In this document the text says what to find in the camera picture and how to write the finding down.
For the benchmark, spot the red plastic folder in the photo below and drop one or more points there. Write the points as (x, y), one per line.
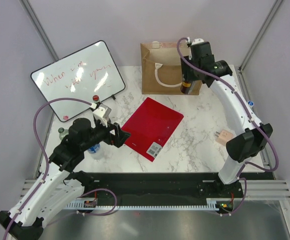
(150, 127)

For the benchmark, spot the blue label plastic bottle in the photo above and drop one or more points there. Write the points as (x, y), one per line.
(251, 104)
(96, 152)

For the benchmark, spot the jute canvas tote bag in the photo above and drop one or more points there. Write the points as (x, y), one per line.
(161, 68)

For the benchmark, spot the aluminium frame rail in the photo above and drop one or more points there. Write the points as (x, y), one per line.
(265, 156)

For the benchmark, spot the green cap glass bottle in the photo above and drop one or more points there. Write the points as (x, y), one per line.
(62, 133)

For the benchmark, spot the white slotted cable duct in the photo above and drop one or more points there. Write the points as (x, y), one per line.
(83, 205)

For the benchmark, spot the red cap cola bottle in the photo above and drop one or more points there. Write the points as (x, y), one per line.
(96, 99)

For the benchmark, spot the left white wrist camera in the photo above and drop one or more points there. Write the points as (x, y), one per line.
(101, 113)

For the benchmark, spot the pink cube power adapter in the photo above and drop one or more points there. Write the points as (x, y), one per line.
(223, 137)

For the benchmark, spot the white dry-erase board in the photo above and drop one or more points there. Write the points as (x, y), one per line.
(67, 84)

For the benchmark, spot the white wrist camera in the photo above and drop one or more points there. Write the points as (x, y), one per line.
(196, 41)
(101, 113)

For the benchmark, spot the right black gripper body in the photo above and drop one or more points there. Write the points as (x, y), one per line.
(188, 72)

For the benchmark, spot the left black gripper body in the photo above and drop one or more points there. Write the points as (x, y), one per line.
(103, 133)

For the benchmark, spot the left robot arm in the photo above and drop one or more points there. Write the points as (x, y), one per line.
(28, 218)

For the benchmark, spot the dark tall beverage can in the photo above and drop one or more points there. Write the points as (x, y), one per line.
(186, 87)

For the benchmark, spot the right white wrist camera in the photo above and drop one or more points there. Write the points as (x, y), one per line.
(196, 41)

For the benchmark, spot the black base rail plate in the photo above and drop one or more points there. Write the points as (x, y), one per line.
(155, 189)

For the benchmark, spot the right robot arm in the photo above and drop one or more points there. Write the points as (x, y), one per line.
(251, 135)

